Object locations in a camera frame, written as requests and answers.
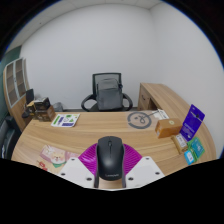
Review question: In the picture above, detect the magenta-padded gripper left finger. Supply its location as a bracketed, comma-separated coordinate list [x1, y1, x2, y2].
[58, 143, 100, 189]

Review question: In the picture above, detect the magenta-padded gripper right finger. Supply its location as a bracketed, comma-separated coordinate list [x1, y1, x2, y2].
[121, 143, 166, 189]

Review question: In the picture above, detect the black computer mouse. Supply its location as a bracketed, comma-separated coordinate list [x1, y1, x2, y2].
[95, 135, 126, 182]

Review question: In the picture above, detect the cartoon dog print mouse pad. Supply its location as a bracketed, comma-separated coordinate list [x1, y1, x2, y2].
[35, 144, 81, 174]

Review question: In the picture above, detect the small yellow-brown box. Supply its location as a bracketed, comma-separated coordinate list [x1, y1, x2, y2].
[171, 133, 189, 155]

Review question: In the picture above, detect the small blue packet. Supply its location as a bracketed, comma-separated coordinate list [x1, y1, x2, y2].
[183, 149, 197, 166]

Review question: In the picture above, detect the orange-brown cardboard box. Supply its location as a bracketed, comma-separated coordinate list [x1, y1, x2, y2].
[154, 117, 184, 139]

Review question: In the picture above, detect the white green purple leaflet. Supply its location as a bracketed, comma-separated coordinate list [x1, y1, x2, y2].
[50, 113, 81, 128]

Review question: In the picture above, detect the green packet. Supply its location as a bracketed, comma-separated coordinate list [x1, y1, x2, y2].
[187, 137, 206, 159]

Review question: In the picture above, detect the brown printed cardboard box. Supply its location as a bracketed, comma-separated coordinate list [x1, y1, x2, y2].
[34, 105, 56, 122]

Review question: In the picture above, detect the purple card package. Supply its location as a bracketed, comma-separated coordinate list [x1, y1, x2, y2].
[179, 104, 206, 142]

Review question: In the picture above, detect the black mesh office chair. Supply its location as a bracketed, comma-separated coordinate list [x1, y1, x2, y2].
[80, 72, 134, 112]

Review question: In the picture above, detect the black box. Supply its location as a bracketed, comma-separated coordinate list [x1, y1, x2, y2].
[33, 96, 52, 111]

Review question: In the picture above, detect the wooden side desk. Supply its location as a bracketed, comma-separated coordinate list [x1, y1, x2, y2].
[137, 82, 191, 124]

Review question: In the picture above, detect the black leather armchair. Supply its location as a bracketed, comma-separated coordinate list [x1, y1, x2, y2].
[0, 116, 22, 160]

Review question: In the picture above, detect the grey backpack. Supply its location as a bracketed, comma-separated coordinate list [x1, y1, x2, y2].
[95, 77, 124, 111]

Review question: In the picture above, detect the small black chair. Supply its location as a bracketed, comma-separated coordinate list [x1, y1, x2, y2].
[21, 88, 36, 119]

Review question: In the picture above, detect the wooden shelf unit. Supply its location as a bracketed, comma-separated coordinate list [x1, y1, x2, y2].
[2, 57, 34, 132]

